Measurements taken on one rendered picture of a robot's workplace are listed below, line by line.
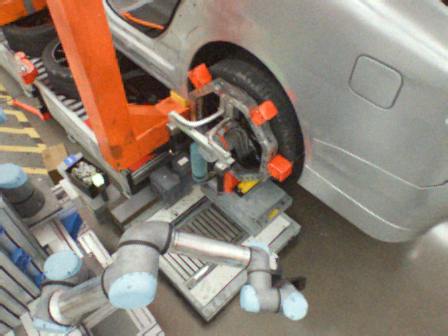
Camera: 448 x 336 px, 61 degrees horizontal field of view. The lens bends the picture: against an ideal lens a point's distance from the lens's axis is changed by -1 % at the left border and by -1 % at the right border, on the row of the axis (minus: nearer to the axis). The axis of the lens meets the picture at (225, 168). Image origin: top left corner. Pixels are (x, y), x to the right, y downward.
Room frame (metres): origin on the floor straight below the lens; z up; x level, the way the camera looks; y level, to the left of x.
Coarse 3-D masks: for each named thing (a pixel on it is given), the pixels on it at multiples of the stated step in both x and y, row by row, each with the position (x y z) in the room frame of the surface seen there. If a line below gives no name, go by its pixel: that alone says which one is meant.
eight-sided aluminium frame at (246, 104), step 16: (224, 80) 1.41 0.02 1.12; (192, 96) 1.48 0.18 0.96; (224, 96) 1.33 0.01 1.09; (240, 96) 1.32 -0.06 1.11; (192, 112) 1.49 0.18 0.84; (208, 128) 1.49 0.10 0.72; (256, 128) 1.19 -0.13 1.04; (272, 144) 1.16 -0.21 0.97; (240, 176) 1.24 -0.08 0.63; (256, 176) 1.16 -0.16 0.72
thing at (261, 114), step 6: (264, 102) 1.22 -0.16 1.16; (270, 102) 1.23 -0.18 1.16; (258, 108) 1.19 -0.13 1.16; (264, 108) 1.20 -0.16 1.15; (270, 108) 1.21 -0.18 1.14; (252, 114) 1.21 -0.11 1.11; (258, 114) 1.19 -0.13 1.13; (264, 114) 1.17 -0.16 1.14; (270, 114) 1.18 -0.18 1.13; (258, 120) 1.18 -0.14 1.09; (264, 120) 1.16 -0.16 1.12
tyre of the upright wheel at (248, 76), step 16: (224, 64) 1.49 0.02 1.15; (240, 64) 1.46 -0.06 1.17; (256, 64) 1.46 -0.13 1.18; (240, 80) 1.38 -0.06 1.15; (256, 80) 1.35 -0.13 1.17; (272, 80) 1.38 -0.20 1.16; (256, 96) 1.31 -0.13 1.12; (272, 96) 1.29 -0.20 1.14; (288, 112) 1.25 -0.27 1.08; (288, 128) 1.20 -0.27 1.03; (288, 144) 1.17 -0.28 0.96; (288, 160) 1.15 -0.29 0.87; (272, 176) 1.20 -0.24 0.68
